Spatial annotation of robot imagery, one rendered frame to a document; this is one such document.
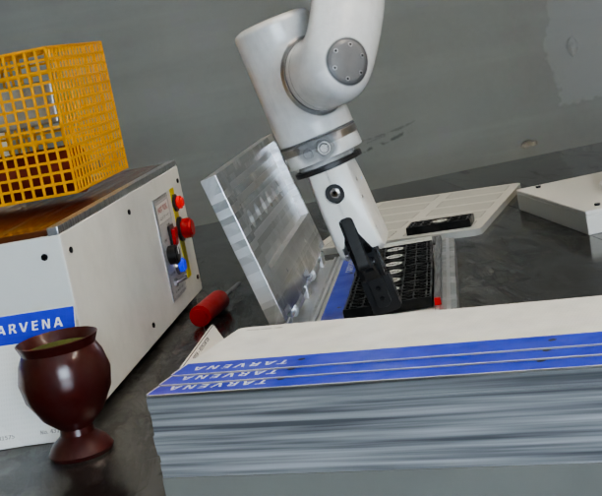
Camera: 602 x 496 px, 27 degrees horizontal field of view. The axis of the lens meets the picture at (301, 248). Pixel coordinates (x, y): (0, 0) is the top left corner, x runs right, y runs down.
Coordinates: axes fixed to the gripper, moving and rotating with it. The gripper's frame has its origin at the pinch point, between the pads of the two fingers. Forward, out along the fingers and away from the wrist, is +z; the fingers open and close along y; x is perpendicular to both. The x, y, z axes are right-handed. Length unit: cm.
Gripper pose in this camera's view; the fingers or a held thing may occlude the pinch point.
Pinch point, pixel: (382, 293)
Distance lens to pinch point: 133.9
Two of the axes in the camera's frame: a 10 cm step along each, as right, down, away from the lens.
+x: -9.2, 3.6, 1.7
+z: 3.8, 9.1, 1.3
